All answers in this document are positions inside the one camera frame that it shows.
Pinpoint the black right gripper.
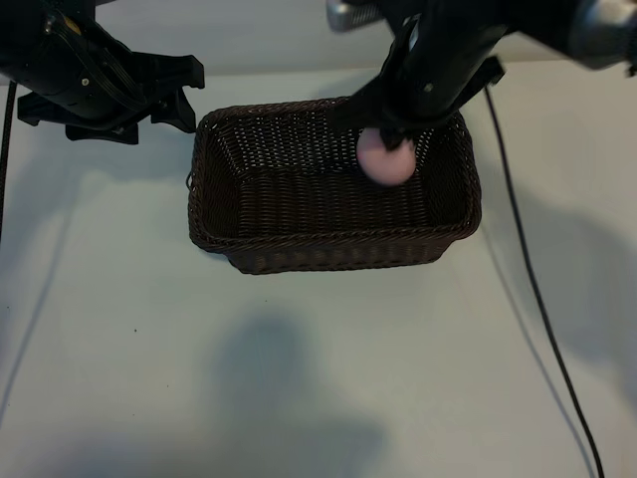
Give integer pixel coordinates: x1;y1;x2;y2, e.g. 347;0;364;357
327;0;520;153

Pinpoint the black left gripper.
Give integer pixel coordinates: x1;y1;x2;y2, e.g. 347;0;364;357
0;0;207;146

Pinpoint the pink toy peach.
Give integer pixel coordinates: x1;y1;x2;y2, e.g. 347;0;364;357
356;126;416;188

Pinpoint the dark brown wicker basket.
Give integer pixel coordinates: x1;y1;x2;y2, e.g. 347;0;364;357
184;97;484;275

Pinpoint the black ribbed gripper cable loom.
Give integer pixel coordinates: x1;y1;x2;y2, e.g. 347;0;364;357
49;9;148;109

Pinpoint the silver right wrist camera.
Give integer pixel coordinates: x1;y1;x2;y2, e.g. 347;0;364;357
325;0;395;34

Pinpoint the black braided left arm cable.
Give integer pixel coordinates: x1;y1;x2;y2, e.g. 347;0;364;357
0;81;19;243

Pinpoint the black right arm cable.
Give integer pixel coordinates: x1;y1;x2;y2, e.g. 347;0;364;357
484;85;607;478

